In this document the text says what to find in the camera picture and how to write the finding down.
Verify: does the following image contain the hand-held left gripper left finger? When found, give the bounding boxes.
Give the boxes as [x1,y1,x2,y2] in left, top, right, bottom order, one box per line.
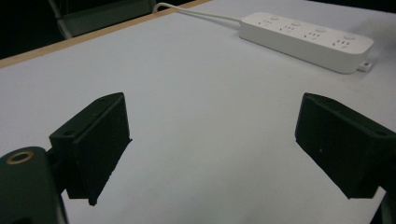
[49,91,133,206]

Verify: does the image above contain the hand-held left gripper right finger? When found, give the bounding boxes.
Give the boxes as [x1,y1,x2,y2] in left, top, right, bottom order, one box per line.
[294,91,396,200]

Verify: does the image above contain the white power strip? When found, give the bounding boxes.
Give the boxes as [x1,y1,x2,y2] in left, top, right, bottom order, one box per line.
[238,11,375,75]

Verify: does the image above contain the dark chair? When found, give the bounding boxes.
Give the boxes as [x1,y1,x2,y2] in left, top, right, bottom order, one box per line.
[48,0,157,40]

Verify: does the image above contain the white power strip cable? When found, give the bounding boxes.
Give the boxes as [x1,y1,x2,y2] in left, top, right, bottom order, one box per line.
[152,2,243,24]

